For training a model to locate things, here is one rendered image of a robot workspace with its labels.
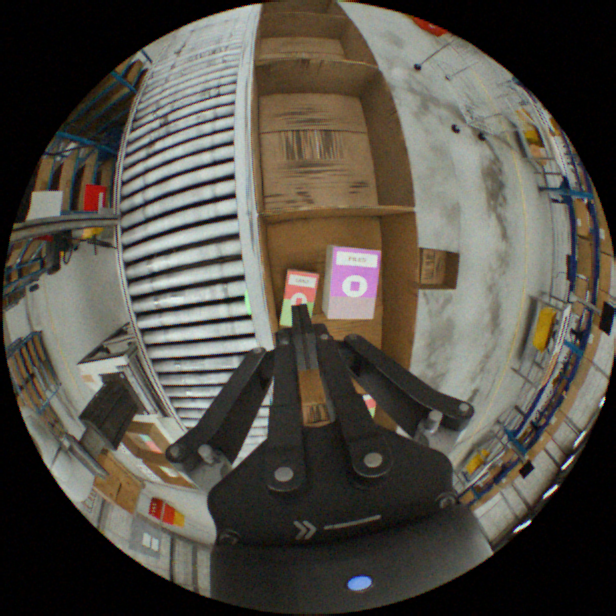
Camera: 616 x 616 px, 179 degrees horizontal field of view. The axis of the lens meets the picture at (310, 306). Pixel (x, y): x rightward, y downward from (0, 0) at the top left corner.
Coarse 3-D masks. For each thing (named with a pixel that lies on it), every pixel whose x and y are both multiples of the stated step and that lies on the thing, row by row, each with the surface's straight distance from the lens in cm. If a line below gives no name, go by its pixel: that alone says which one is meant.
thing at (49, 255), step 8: (56, 240) 74; (64, 240) 77; (48, 248) 75; (56, 248) 73; (64, 248) 77; (48, 256) 74; (56, 256) 73; (48, 264) 74; (56, 264) 73; (48, 272) 75; (56, 272) 75
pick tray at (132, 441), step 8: (136, 424) 134; (144, 424) 129; (152, 424) 126; (128, 432) 155; (136, 432) 128; (144, 432) 124; (152, 432) 124; (160, 432) 129; (128, 440) 160; (136, 440) 157; (152, 440) 123; (160, 440) 128; (128, 448) 160; (136, 448) 165; (144, 448) 161; (160, 448) 128; (136, 456) 163; (144, 456) 158; (152, 456) 154; (160, 456) 150; (168, 464) 142
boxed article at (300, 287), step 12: (288, 276) 50; (300, 276) 50; (312, 276) 50; (288, 288) 50; (300, 288) 50; (312, 288) 51; (288, 300) 51; (300, 300) 51; (312, 300) 51; (288, 312) 52; (288, 324) 53
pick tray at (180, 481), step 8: (144, 464) 166; (152, 464) 156; (160, 464) 152; (152, 472) 172; (160, 472) 179; (176, 472) 171; (168, 480) 181; (176, 480) 177; (184, 480) 173; (192, 488) 167
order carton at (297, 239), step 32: (288, 224) 52; (320, 224) 53; (352, 224) 55; (384, 224) 56; (416, 224) 44; (288, 256) 52; (320, 256) 53; (384, 256) 57; (416, 256) 45; (320, 288) 55; (384, 288) 59; (416, 288) 46; (320, 320) 57; (352, 320) 59; (384, 320) 62; (416, 320) 48; (384, 352) 65; (320, 384) 55
